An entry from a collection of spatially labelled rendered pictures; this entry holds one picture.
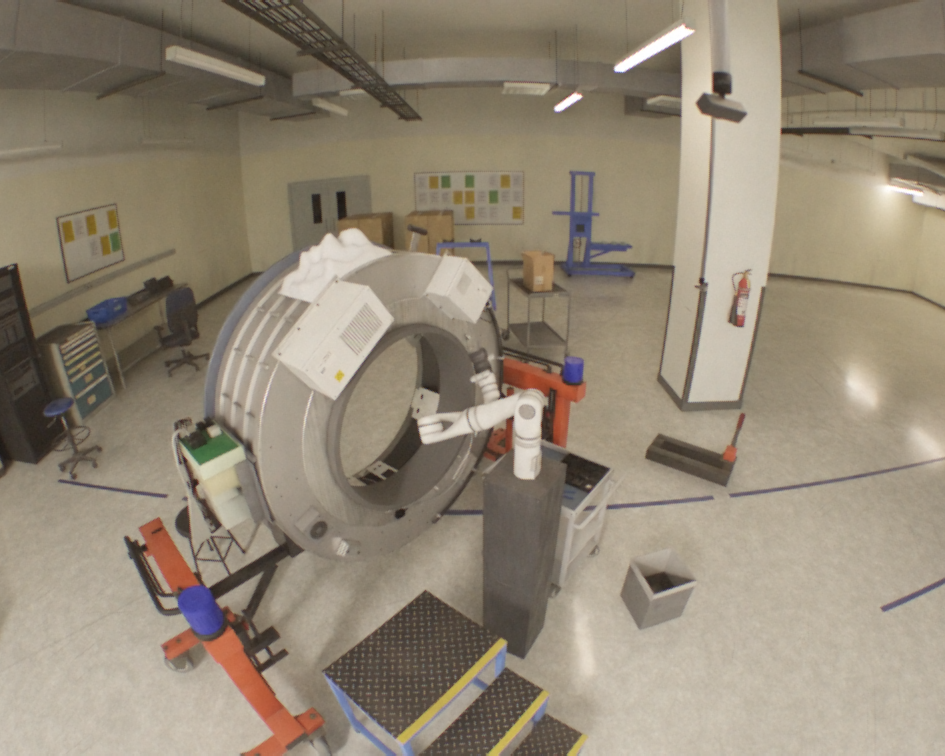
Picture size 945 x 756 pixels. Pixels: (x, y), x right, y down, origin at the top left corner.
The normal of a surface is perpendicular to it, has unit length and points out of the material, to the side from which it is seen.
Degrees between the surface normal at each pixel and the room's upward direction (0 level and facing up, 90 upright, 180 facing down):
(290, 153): 90
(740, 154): 90
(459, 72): 90
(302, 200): 90
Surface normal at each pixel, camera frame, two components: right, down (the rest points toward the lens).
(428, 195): 0.00, 0.43
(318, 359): 0.77, 0.26
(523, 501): -0.51, 0.37
